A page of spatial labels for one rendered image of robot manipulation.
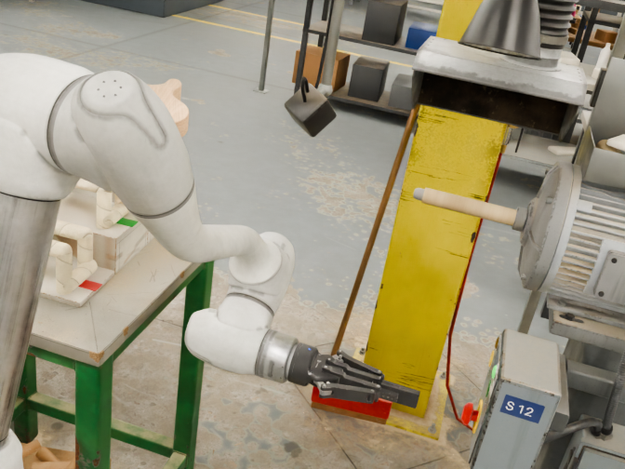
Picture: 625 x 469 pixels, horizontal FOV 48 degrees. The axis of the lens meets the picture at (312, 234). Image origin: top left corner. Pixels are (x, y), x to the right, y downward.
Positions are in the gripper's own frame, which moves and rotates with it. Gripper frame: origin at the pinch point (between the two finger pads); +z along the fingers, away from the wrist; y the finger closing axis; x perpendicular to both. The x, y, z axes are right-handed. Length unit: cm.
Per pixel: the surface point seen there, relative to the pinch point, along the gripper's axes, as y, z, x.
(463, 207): -25.5, 2.4, 27.9
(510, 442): 7.7, 19.4, 3.1
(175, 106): -42, -67, 29
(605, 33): -586, 83, 3
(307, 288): -188, -60, -96
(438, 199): -25.6, -2.6, 28.3
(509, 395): 7.7, 16.8, 12.0
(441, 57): -25, -8, 55
